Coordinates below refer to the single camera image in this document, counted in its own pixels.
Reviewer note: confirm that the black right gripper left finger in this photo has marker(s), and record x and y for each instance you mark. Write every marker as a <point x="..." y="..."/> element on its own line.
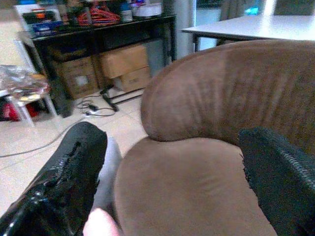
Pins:
<point x="61" y="177"/>

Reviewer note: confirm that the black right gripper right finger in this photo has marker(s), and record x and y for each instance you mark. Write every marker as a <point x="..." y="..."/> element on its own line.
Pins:
<point x="278" y="177"/>

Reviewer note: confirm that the brown suede sofa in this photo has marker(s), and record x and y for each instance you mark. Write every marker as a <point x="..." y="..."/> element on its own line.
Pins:
<point x="209" y="123"/>

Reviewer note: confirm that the red bag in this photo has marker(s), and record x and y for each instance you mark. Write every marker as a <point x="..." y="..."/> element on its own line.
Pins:
<point x="9" y="111"/>

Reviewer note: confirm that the small white side table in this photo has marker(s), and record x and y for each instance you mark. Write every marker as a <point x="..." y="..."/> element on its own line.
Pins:
<point x="27" y="98"/>

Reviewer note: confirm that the black stand base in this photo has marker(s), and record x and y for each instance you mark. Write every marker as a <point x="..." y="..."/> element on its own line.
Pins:
<point x="115" y="98"/>

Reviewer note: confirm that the cardboard box with label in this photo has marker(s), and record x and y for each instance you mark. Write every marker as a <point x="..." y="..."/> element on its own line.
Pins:
<point x="76" y="76"/>

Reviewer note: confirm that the crinkled foil bag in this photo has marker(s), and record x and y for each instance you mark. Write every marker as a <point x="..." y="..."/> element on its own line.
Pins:
<point x="19" y="78"/>

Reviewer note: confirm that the large cardboard box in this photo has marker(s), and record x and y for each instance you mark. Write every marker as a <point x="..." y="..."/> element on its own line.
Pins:
<point x="125" y="66"/>

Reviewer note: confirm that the black shelf table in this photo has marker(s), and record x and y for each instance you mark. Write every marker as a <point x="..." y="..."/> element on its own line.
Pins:
<point x="103" y="41"/>

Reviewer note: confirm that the blue storage box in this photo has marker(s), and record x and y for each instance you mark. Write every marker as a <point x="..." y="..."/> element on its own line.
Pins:
<point x="46" y="25"/>

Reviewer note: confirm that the white box on shelf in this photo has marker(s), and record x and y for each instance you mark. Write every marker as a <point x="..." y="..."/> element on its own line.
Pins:
<point x="146" y="9"/>

